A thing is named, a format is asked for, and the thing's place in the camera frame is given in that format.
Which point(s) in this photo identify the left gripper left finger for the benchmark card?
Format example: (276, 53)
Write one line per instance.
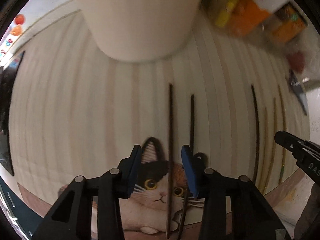
(70, 217)

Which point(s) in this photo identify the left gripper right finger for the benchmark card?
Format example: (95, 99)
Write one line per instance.
(233, 207)

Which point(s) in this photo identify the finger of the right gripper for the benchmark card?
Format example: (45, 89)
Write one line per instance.
(296, 145)

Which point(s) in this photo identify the teal cabinet door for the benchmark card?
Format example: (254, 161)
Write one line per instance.
(23, 217)

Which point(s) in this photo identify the dark blue smartphone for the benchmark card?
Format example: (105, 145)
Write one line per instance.
(297, 89)

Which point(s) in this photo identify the black chopstick curved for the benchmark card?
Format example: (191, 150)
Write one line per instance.
(257, 133)

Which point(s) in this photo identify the red object in bag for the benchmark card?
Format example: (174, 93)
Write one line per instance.
(296, 61)

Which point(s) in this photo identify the striped cat table mat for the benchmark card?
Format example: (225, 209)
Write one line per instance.
(77, 112)

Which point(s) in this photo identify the clear condiment tray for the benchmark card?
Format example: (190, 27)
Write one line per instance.
(272, 25)

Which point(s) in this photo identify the orange seasoning box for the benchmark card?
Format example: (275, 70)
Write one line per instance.
(245, 17)

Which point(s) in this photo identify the black gas stove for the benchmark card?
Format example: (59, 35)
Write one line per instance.
(8, 76)

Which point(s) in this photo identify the yellow seasoning packet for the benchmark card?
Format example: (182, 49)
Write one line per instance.
(225, 12)

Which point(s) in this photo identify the beige cylindrical utensil holder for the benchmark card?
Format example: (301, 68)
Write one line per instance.
(139, 30)

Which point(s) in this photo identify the colourful wall stickers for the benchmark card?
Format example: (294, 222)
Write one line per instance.
(13, 32)

